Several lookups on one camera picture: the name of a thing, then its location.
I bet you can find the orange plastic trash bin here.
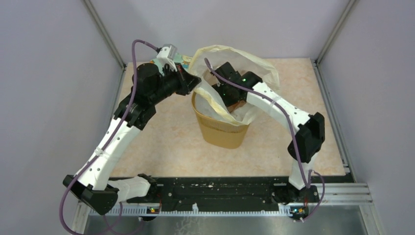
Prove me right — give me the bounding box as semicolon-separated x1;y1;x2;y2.
191;93;249;149

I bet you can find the left aluminium frame post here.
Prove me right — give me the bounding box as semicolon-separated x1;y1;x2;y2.
81;0;126;70

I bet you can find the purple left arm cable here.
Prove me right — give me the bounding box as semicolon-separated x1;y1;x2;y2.
59;39;161;235

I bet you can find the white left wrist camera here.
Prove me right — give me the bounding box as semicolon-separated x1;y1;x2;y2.
156;44;177;71

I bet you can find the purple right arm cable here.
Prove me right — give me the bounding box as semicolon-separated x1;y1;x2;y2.
203;57;325;224

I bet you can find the translucent yellowish trash bag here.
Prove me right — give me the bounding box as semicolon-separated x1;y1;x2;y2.
188;45;280;126

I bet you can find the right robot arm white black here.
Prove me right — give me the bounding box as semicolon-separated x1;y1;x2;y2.
208;62;325;204

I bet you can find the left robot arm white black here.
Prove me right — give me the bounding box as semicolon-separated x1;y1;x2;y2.
63;63;202;215

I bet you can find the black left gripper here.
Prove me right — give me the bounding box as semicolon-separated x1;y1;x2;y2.
149;62;201;104

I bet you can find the grey slotted cable duct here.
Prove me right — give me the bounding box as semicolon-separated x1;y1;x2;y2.
106;204;293;217

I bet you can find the green patterned cloth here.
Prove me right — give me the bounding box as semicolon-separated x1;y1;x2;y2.
150;53;193;71

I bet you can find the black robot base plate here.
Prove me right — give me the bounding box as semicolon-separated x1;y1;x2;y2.
127;176;320;212

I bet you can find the aluminium frame post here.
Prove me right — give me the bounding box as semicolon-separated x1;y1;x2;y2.
81;0;126;70
315;0;360;67

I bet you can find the right aluminium frame post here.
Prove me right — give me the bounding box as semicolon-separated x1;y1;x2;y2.
315;0;360;67

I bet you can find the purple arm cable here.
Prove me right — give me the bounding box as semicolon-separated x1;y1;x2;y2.
59;39;161;235
203;57;325;224

